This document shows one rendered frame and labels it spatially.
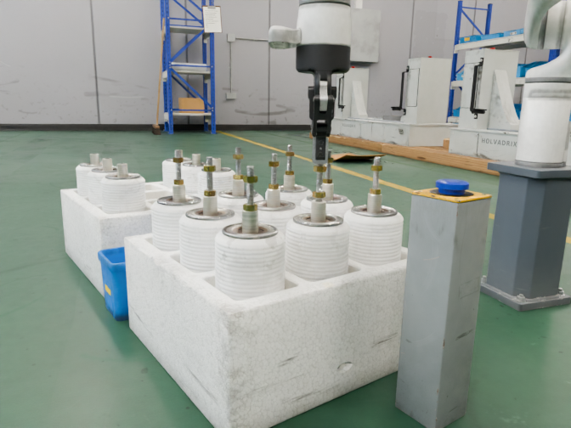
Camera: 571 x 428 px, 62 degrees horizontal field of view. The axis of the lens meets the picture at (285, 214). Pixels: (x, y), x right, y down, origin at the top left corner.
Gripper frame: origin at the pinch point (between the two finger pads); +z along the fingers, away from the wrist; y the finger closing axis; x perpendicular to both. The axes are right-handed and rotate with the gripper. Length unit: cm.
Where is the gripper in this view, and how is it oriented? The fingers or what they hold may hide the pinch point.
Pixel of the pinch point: (319, 149)
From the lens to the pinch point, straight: 70.1
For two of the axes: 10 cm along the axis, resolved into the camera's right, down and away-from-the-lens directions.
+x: -10.0, -0.2, 0.2
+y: 0.3, -2.2, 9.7
